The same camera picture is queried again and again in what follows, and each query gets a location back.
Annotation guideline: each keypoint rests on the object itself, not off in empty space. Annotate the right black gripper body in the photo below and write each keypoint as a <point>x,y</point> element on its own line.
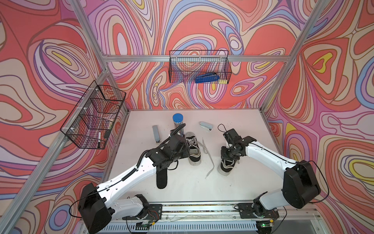
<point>229,152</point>

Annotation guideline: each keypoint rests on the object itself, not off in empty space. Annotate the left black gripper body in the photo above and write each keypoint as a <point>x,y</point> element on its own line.
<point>184,152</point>

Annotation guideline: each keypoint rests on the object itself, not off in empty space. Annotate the black insole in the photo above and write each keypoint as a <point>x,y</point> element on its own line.
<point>162,179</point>

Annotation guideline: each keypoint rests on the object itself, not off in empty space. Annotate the black white sneaker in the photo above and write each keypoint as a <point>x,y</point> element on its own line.
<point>195,152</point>
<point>226,166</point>

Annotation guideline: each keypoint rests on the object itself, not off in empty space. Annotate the white shoelace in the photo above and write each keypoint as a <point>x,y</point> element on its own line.
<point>206,151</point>

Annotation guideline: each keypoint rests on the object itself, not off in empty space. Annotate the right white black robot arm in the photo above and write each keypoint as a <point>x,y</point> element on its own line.
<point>300,185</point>

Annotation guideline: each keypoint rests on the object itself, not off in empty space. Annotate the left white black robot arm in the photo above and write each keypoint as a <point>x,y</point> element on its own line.
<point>98,205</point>

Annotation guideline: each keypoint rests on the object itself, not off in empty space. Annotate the grey remote control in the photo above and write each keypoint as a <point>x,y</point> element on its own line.
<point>156,134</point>

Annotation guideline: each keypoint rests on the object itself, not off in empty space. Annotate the grey blue stapler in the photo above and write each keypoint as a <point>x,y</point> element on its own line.
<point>206,126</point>

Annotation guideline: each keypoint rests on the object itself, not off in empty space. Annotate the blue capped pencil tube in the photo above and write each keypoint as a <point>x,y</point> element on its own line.
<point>178,121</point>

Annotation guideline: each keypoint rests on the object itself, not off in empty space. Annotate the marker pen in basket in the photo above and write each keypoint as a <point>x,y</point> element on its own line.
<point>99,140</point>

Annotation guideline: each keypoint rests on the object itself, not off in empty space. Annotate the blue object in basket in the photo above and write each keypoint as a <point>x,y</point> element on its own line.
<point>207,77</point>

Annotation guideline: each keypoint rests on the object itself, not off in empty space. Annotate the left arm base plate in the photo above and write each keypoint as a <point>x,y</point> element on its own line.
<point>149,212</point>

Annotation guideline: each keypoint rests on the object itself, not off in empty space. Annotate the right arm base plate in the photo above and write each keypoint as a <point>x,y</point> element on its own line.
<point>255,211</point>

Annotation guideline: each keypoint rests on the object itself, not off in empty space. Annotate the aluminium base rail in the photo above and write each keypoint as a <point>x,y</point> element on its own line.
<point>219,217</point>

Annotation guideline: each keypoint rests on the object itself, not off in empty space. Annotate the black wire basket left wall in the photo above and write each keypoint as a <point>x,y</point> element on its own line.
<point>97,110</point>

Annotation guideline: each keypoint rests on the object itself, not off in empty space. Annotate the black wire basket wall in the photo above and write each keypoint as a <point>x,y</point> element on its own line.
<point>97,110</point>
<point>186,65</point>

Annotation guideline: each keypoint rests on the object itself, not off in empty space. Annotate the black wire basket back wall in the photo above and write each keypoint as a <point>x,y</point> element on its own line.
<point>186,65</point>

